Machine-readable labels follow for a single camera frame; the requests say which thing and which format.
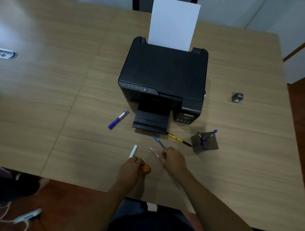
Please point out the person's right hand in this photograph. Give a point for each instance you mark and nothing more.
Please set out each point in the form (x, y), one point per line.
(175, 161)

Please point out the person's left hand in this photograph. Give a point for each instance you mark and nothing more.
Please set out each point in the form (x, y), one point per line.
(129, 171)

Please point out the person's left fingers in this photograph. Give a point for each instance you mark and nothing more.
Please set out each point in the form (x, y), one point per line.
(137, 163)

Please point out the person's right fingers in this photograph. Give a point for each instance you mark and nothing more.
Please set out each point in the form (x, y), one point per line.
(166, 154)

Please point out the orange round cap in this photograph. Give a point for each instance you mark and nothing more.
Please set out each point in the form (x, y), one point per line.
(146, 169)

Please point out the white pen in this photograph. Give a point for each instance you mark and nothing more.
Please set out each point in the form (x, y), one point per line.
(133, 150)

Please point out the pink pen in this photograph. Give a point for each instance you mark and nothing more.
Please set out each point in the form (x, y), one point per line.
(154, 152)

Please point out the blue ballpoint pen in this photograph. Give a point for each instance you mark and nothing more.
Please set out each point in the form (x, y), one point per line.
(158, 141)

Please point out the person's left forearm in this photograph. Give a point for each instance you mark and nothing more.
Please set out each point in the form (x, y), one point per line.
(104, 207)

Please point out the person's right forearm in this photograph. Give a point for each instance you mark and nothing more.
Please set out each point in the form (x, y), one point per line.
(209, 202)

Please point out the yellow and black pen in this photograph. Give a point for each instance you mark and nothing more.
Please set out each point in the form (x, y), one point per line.
(177, 138)

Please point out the grey pen holder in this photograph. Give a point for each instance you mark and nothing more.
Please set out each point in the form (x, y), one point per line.
(207, 145)

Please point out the blue marker pen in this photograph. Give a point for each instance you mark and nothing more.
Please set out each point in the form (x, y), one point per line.
(116, 120)

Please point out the blue pen with clear barrel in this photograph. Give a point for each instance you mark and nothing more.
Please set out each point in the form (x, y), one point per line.
(211, 135)

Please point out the person's dark trousers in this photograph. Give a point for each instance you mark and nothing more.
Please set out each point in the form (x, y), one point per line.
(150, 219)

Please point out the black inkjet printer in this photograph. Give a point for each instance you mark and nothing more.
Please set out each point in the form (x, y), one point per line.
(164, 71)

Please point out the grey metal fitting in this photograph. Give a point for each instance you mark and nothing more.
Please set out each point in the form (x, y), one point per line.
(237, 97)

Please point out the black bag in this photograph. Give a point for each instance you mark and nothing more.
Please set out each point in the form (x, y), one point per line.
(16, 186)

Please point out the white paper sheet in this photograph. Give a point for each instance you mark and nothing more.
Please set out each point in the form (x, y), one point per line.
(174, 23)

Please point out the wooden rail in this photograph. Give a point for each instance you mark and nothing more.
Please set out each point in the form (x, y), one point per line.
(294, 51)

